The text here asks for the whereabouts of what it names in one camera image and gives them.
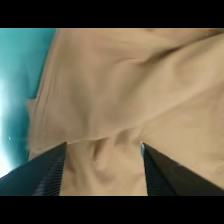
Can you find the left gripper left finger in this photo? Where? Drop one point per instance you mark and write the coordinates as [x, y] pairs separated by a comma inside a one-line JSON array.
[[40, 176]]

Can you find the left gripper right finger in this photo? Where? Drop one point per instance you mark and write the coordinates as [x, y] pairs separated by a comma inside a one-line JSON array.
[[166, 178]]

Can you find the tan shirt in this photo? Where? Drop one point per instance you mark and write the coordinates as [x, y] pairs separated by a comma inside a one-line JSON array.
[[126, 90]]

